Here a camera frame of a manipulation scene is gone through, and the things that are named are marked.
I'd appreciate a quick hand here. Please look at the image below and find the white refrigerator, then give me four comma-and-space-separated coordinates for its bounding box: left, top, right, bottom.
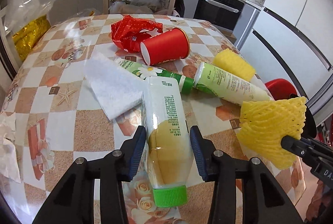
240, 0, 332, 124

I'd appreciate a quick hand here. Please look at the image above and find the yellow foam fruit net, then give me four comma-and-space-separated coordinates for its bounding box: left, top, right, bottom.
236, 97, 307, 170

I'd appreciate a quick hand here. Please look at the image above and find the white cloth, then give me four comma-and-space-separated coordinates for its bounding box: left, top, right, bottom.
84, 53, 146, 120

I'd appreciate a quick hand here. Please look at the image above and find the green hand cream tube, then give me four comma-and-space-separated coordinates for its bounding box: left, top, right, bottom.
115, 58, 194, 94

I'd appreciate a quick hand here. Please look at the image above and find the black built-in oven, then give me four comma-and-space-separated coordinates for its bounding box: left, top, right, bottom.
194, 0, 244, 31

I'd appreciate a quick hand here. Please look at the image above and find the gold foil bag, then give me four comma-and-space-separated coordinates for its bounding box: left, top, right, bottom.
12, 15, 51, 62

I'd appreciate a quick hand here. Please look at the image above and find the red plastic stool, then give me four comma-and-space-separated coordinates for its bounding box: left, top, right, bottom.
265, 78, 298, 100

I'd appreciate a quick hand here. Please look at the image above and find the patterned checkered tablecloth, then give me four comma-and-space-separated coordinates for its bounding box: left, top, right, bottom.
1, 14, 306, 223

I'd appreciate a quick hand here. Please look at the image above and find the red plastic bag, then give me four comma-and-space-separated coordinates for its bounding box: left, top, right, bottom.
109, 15, 163, 53

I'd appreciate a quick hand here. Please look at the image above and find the red paper cup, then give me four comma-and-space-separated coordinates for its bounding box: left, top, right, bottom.
140, 27, 190, 66

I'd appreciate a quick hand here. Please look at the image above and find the green cap yellow liquid bottle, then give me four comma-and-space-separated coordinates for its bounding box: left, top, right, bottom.
142, 76, 194, 208

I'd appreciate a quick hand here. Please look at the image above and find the yellow wavy sponge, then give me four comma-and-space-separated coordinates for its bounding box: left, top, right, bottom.
213, 49, 256, 82

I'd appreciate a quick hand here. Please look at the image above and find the light green lotion bottle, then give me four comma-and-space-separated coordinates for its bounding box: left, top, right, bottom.
194, 62, 272, 106

